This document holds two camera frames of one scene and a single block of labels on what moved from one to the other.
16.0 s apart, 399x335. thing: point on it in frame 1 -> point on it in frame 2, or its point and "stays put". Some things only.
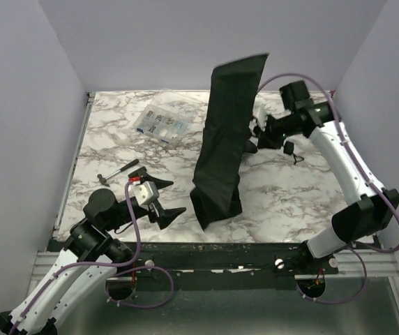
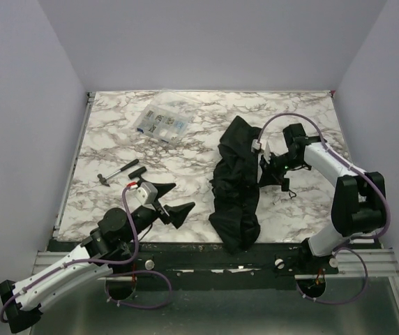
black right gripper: [260, 130] -> [269, 168]
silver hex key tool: [126, 167] stays put
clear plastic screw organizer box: [165, 116] stays put
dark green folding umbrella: [215, 193] -> [235, 189]
